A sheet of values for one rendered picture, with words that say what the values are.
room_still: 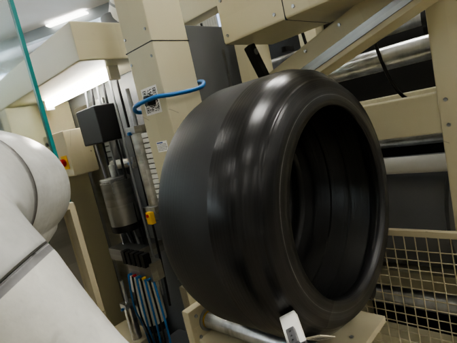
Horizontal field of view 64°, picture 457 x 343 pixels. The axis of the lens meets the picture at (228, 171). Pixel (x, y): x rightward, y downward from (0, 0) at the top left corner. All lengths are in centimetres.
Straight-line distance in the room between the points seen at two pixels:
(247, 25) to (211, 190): 62
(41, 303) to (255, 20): 96
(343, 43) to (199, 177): 62
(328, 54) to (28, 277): 100
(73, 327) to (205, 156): 45
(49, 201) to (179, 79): 70
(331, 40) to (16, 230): 99
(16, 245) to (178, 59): 85
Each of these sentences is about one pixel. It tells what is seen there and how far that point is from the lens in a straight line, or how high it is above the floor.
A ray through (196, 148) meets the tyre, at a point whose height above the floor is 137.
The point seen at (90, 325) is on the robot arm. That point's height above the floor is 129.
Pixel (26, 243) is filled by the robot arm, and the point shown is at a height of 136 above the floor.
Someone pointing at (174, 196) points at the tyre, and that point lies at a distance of 73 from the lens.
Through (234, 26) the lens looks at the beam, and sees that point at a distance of 117.
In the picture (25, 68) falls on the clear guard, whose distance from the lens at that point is 129.
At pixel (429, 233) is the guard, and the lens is 116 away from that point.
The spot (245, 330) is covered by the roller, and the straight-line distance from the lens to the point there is 96.
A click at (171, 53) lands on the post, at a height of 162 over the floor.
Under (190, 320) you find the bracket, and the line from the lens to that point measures 104.
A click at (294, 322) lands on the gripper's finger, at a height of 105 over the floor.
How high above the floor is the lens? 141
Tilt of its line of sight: 8 degrees down
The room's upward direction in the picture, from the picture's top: 13 degrees counter-clockwise
